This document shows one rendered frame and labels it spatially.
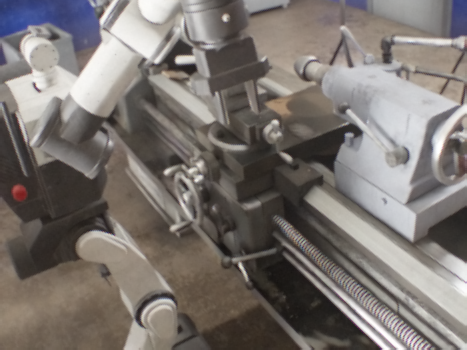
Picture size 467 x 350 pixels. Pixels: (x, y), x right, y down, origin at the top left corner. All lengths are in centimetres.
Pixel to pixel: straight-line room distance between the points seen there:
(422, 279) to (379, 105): 48
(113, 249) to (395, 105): 83
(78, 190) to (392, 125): 82
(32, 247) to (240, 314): 126
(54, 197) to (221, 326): 130
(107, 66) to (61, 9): 487
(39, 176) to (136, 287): 52
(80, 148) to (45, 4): 479
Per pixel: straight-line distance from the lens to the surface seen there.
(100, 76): 101
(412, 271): 142
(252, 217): 171
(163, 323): 168
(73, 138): 106
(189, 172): 174
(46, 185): 127
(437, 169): 137
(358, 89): 156
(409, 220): 146
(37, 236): 139
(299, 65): 183
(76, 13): 591
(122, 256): 147
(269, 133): 162
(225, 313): 245
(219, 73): 79
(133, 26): 96
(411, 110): 144
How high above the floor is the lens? 181
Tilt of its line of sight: 32 degrees down
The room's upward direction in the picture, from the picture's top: 7 degrees counter-clockwise
